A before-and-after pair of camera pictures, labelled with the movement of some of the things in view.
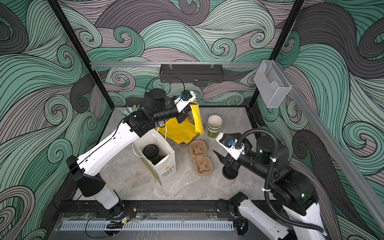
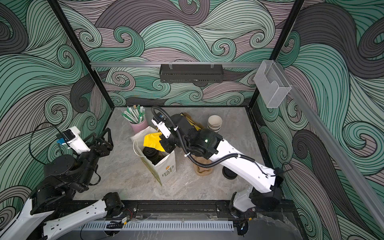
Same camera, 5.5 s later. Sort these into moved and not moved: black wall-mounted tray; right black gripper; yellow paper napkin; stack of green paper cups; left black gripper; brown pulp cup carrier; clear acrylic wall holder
Moved: right black gripper; left black gripper; yellow paper napkin
Not moved: clear acrylic wall holder; brown pulp cup carrier; stack of green paper cups; black wall-mounted tray
